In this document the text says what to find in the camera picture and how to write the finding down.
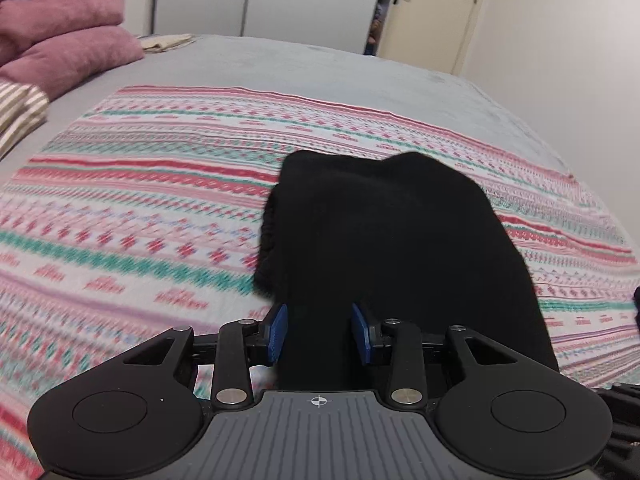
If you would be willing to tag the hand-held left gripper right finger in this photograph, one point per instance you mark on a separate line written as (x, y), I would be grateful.
(361, 336)

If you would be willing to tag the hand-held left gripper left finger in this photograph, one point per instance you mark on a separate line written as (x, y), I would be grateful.
(277, 336)

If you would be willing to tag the black pants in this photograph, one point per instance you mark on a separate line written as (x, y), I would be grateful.
(400, 240)

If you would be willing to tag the patterned knit blanket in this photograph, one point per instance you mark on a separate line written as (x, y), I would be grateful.
(150, 185)

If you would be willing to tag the grey bed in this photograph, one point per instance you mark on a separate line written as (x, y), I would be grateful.
(300, 65)

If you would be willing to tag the beige cloth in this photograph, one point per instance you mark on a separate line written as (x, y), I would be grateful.
(167, 42)

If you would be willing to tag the cream door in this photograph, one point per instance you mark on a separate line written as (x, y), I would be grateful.
(430, 15)

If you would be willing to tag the striped duvet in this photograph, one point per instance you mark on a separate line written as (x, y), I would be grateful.
(17, 110)

